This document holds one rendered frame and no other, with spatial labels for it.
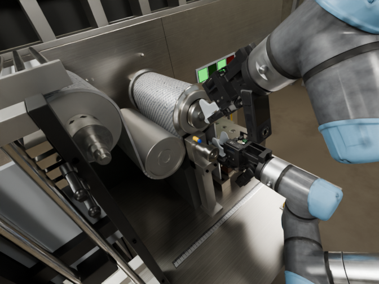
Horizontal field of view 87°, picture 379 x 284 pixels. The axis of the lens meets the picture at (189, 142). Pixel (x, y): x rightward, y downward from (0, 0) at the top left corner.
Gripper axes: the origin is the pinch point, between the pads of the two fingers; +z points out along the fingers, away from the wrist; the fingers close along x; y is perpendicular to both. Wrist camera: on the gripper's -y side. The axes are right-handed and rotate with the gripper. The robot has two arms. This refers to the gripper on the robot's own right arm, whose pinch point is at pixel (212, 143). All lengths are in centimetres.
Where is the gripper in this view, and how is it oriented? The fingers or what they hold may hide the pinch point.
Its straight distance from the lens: 65.4
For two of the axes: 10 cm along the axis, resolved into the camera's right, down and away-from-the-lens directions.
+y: -1.7, -7.8, -6.1
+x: -7.7, 4.9, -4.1
